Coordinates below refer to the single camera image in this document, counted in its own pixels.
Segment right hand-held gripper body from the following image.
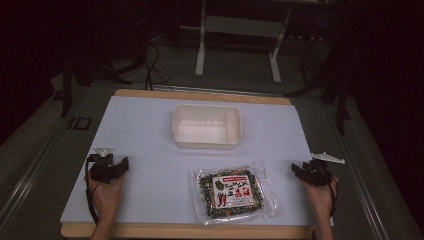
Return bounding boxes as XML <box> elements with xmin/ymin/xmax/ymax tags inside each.
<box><xmin>301</xmin><ymin>152</ymin><xmax>346</xmax><ymax>187</ymax></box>

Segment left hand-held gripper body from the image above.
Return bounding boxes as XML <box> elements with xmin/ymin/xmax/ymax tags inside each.
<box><xmin>87</xmin><ymin>146</ymin><xmax>118</xmax><ymax>184</ymax></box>

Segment clear packet of dried vegetables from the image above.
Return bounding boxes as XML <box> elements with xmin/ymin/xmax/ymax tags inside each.
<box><xmin>191</xmin><ymin>161</ymin><xmax>279</xmax><ymax>227</ymax></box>

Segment white plastic container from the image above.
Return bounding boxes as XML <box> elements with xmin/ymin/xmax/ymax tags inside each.
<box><xmin>171</xmin><ymin>103</ymin><xmax>242</xmax><ymax>150</ymax></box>

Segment person's right hand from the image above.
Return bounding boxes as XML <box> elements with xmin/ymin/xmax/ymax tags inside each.
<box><xmin>300</xmin><ymin>176</ymin><xmax>340</xmax><ymax>222</ymax></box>

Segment person's left hand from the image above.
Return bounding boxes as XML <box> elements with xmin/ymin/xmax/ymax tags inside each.
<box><xmin>86</xmin><ymin>173</ymin><xmax>127</xmax><ymax>220</ymax></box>

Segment white table mat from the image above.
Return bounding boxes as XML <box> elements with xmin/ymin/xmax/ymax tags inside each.
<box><xmin>60</xmin><ymin>95</ymin><xmax>315</xmax><ymax>226</ymax></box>

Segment black metal stand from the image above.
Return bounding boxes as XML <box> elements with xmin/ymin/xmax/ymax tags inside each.
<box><xmin>285</xmin><ymin>39</ymin><xmax>353</xmax><ymax>137</ymax></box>
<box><xmin>59</xmin><ymin>53</ymin><xmax>134</xmax><ymax>118</ymax></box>

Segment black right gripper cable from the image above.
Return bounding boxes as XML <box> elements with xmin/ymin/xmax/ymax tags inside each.
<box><xmin>321</xmin><ymin>168</ymin><xmax>340</xmax><ymax>219</ymax></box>

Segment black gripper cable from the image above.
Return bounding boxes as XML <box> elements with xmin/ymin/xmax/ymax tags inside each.
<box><xmin>84</xmin><ymin>155</ymin><xmax>101</xmax><ymax>226</ymax></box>
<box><xmin>321</xmin><ymin>168</ymin><xmax>340</xmax><ymax>219</ymax></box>

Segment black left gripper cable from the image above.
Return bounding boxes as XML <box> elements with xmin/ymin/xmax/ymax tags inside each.
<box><xmin>84</xmin><ymin>155</ymin><xmax>101</xmax><ymax>226</ymax></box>

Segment black floor cables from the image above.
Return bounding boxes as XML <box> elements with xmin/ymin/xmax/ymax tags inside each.
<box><xmin>141</xmin><ymin>41</ymin><xmax>175</xmax><ymax>92</ymax></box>

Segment white metal frame stand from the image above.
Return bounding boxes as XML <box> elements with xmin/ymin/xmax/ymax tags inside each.
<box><xmin>194</xmin><ymin>0</ymin><xmax>295</xmax><ymax>85</ymax></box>

